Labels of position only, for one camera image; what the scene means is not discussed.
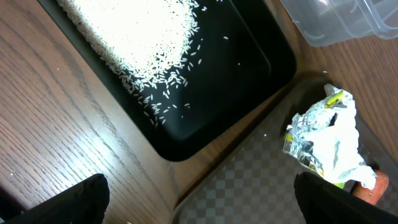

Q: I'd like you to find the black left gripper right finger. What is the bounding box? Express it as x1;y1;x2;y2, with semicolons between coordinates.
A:
294;172;397;224

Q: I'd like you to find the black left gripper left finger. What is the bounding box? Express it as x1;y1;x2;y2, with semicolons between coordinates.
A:
4;174;109;224

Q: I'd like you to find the orange carrot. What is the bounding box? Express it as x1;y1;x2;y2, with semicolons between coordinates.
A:
353;170;389;205

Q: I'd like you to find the pile of white rice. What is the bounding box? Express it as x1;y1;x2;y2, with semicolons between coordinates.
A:
55;0;231;128

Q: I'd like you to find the black waste tray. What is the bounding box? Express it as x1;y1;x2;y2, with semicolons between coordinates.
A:
41;0;296;162

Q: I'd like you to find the crumpled foil wrapper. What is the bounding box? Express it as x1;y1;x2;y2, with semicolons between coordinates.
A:
282;84;377;190

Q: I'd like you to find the dark brown serving tray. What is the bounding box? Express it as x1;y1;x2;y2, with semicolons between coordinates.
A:
171;77;397;223

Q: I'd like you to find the clear plastic bin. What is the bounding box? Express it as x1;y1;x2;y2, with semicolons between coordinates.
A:
281;0;397;47

